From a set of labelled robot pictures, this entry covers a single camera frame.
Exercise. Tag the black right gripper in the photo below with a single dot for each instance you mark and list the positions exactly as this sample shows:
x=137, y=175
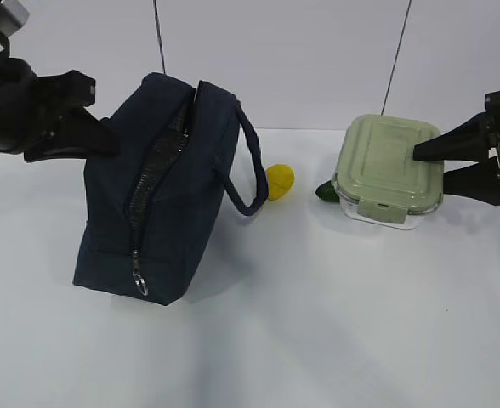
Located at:
x=469, y=142

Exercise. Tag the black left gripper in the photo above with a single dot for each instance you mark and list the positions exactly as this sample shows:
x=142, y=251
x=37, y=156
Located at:
x=46, y=117

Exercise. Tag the green lidded glass container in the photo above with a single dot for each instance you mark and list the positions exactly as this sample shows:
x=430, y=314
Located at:
x=377, y=180

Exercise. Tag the dark navy lunch bag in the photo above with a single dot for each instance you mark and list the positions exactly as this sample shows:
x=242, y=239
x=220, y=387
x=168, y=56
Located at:
x=152, y=208

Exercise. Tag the green cucumber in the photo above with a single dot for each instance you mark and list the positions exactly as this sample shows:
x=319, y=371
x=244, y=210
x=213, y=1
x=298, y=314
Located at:
x=327, y=193

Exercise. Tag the yellow lemon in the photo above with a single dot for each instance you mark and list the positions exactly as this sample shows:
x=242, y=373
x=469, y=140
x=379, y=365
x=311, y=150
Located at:
x=281, y=179

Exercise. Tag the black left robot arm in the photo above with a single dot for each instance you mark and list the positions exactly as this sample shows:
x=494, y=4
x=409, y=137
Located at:
x=46, y=117

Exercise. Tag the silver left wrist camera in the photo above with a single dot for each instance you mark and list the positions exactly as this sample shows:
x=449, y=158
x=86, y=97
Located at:
x=14, y=13

